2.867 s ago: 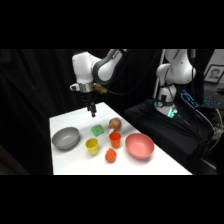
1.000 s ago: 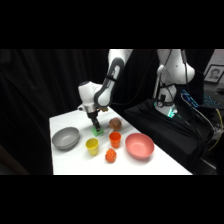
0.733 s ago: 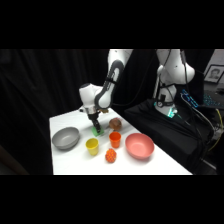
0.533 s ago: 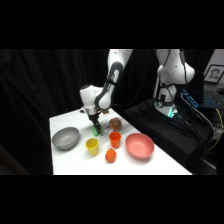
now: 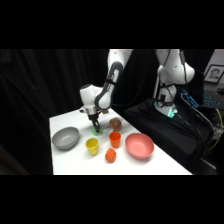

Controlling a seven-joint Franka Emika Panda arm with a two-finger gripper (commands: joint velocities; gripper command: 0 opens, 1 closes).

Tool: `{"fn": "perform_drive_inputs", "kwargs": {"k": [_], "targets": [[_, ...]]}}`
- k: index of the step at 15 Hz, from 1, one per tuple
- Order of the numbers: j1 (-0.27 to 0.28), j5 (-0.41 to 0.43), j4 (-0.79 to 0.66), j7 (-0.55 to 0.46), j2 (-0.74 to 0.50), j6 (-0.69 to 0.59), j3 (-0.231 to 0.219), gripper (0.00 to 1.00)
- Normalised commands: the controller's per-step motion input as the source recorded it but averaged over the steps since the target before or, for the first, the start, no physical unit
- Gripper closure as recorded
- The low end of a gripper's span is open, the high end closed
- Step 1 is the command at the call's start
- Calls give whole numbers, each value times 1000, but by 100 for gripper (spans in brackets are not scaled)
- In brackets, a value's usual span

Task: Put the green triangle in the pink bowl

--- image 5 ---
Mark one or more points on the backlit keyboard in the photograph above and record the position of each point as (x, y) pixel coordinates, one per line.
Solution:
(211, 100)

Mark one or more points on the yellow cup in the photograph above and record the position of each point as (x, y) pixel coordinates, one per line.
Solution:
(92, 146)

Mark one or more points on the orange cup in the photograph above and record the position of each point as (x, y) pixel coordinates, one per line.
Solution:
(115, 139)

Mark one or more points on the framed picture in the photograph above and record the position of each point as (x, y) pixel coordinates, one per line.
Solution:
(214, 74)

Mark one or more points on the pink bowl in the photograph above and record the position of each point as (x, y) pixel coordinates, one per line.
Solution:
(139, 145)

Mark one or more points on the brown onion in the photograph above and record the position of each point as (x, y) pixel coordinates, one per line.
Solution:
(115, 124)

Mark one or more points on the black cloth covered stand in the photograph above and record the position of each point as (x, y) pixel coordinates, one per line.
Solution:
(160, 130)

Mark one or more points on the orange bumpy ball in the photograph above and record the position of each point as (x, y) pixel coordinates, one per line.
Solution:
(111, 155)

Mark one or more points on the gray bowl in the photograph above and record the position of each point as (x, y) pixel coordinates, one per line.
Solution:
(65, 138)

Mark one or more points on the black curtain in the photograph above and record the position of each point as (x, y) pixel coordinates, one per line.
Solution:
(33, 86)

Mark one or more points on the blue lit device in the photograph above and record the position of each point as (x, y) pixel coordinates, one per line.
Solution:
(190, 98)

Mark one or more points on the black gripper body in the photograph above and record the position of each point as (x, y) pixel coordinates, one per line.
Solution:
(93, 117)

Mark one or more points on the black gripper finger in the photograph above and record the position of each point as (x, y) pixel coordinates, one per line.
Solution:
(94, 126)
(98, 126)

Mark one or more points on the tan wrist camera box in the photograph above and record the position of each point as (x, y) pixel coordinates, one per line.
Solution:
(105, 111)

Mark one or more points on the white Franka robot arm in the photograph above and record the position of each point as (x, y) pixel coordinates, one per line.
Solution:
(115, 76)

